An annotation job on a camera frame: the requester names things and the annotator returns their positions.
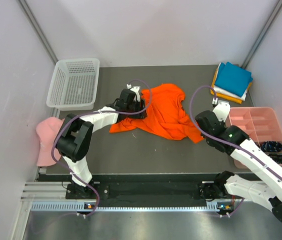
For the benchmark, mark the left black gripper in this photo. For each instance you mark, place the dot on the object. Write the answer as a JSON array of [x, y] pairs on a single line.
[[140, 105]]

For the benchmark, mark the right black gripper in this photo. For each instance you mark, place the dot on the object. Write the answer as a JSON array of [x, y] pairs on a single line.
[[223, 123]]

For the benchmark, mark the orange t shirt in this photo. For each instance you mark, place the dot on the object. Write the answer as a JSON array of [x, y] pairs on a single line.
[[165, 116]]

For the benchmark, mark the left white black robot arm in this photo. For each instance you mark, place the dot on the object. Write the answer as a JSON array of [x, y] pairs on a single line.
[[74, 137]]

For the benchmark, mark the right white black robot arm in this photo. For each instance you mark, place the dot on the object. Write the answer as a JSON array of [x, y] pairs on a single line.
[[237, 144]]

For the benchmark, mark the folded yellow t shirt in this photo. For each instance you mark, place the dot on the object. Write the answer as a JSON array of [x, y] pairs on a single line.
[[230, 100]]

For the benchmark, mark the folded white t shirt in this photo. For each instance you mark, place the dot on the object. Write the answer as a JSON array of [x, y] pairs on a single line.
[[224, 93]]

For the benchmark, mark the folded blue t shirt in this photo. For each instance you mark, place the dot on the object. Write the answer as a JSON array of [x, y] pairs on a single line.
[[233, 79]]

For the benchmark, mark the pink compartment organizer tray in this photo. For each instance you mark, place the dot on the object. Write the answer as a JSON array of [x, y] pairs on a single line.
[[260, 123]]

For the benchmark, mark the white perforated plastic basket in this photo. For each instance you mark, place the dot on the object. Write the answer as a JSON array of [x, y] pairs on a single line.
[[74, 84]]

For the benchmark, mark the pink baseball cap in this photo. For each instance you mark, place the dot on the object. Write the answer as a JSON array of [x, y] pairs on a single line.
[[47, 131]]

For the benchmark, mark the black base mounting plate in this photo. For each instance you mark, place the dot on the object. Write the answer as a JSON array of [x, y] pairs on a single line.
[[113, 190]]

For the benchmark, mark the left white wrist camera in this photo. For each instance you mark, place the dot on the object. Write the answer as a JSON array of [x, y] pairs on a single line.
[[136, 90]]

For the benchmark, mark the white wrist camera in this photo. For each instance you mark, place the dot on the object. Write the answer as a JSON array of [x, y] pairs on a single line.
[[136, 90], [221, 109]]

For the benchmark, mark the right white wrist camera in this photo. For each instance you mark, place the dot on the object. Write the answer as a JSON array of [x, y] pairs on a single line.
[[221, 109]]

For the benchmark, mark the aluminium frame rail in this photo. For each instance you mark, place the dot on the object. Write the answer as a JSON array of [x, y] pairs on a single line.
[[44, 191]]

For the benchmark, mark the grey slotted cable duct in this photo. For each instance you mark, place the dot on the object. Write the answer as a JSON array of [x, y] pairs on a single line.
[[80, 206]]

